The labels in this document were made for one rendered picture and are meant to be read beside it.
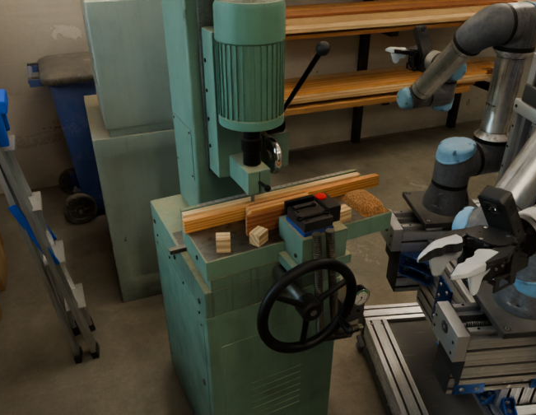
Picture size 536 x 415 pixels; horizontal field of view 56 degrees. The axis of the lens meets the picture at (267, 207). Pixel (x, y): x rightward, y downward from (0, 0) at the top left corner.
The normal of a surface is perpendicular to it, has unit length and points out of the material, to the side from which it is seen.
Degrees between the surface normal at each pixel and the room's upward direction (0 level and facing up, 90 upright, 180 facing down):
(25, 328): 0
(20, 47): 90
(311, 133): 90
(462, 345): 90
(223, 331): 90
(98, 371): 0
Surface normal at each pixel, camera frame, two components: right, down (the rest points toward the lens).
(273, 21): 0.70, 0.36
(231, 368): 0.43, 0.45
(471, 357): 0.11, 0.50
